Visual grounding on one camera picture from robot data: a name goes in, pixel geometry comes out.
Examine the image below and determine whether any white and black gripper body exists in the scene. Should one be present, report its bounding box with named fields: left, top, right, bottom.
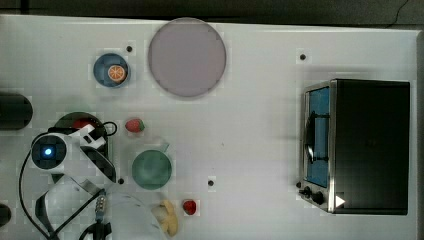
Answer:
left=48, top=124, right=107, bottom=149

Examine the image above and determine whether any red ketchup bottle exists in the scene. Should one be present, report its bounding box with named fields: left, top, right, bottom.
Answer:
left=72, top=118, right=95, bottom=129

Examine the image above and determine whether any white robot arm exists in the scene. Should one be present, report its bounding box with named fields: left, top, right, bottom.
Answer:
left=26, top=124, right=165, bottom=240

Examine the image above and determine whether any pink strawberry toy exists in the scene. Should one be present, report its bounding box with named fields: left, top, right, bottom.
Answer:
left=125, top=118, right=145, bottom=133

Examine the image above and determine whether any blue bowl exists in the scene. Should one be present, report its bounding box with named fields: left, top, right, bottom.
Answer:
left=93, top=53, right=131, bottom=88

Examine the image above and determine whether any orange half toy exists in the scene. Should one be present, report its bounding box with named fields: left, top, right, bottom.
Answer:
left=107, top=65, right=127, bottom=84

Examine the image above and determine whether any black round pan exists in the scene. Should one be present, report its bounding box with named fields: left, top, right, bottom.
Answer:
left=0, top=92, right=33, bottom=130

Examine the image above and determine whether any black cylinder cup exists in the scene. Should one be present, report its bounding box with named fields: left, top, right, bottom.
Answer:
left=0, top=204, right=12, bottom=227

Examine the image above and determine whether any peeled banana toy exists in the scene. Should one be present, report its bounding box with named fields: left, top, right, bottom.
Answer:
left=151, top=200, right=179, bottom=237

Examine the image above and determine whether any small red fruit toy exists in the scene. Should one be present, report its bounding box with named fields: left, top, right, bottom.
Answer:
left=183, top=200, right=197, bottom=215

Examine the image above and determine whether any large grey round plate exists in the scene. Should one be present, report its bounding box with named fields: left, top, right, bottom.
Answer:
left=148, top=18, right=227, bottom=97

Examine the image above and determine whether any silver toaster oven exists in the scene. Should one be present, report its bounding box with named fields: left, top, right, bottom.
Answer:
left=296, top=79, right=411, bottom=215

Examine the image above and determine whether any black cable loop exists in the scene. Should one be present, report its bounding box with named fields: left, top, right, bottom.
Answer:
left=102, top=121, right=118, bottom=137

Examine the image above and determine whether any green pot with handle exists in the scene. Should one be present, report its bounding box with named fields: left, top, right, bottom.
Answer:
left=131, top=143, right=172, bottom=190

